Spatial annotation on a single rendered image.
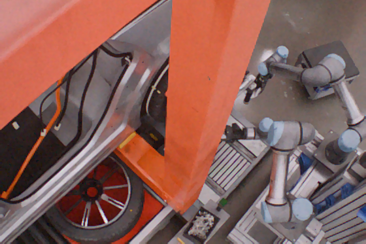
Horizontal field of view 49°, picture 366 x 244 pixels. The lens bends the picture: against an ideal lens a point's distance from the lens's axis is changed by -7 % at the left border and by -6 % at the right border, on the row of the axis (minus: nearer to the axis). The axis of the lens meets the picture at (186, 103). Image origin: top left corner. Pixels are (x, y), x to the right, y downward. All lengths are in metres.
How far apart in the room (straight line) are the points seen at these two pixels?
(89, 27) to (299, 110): 3.17
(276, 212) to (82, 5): 1.81
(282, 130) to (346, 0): 2.71
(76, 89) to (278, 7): 2.38
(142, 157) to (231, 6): 1.82
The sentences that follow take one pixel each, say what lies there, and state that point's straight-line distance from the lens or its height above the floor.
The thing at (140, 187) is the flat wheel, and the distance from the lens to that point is 2.68.
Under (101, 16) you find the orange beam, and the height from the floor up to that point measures 2.68.
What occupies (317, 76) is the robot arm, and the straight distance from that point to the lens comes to 2.30.
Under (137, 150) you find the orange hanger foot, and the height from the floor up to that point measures 0.68.
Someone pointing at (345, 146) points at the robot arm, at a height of 1.03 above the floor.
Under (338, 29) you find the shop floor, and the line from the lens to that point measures 4.23.
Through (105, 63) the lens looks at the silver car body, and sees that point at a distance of 2.33.
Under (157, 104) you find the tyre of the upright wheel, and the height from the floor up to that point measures 0.97.
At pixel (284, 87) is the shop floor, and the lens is 3.68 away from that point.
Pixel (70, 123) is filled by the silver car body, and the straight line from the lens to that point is 2.56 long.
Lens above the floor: 3.10
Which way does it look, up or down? 64 degrees down
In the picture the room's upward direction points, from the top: 8 degrees clockwise
